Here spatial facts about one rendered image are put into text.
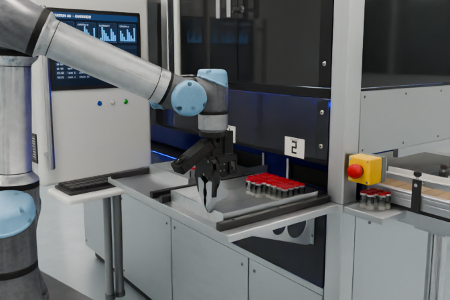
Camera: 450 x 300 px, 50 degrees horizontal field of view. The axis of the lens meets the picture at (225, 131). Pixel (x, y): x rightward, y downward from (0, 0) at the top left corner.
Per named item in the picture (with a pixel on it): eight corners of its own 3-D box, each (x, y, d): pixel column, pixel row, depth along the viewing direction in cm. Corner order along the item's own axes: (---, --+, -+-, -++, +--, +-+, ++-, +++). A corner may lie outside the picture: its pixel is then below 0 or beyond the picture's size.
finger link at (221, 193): (230, 211, 124) (230, 177, 123) (211, 216, 121) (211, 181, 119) (223, 209, 127) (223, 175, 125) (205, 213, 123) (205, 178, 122)
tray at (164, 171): (224, 161, 194) (224, 153, 194) (267, 173, 174) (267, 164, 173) (149, 173, 174) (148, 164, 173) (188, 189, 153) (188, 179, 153)
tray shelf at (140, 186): (217, 163, 198) (217, 159, 198) (355, 205, 143) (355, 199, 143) (107, 182, 170) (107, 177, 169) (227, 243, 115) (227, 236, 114)
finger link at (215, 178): (220, 197, 120) (220, 163, 118) (215, 199, 119) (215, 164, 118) (209, 193, 124) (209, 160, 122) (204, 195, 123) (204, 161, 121)
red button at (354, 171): (353, 175, 133) (354, 161, 132) (365, 178, 130) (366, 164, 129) (345, 177, 131) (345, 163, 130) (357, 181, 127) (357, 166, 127)
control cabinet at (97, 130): (132, 161, 231) (126, -8, 219) (154, 168, 217) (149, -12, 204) (24, 179, 198) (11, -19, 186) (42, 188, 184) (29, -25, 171)
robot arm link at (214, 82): (191, 68, 121) (222, 68, 124) (191, 112, 123) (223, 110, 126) (198, 69, 114) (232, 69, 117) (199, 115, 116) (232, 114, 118)
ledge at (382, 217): (373, 203, 145) (373, 197, 145) (412, 215, 135) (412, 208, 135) (343, 212, 137) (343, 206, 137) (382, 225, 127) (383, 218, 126)
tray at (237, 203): (259, 183, 161) (259, 173, 160) (317, 202, 140) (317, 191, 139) (171, 201, 141) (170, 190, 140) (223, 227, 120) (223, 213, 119)
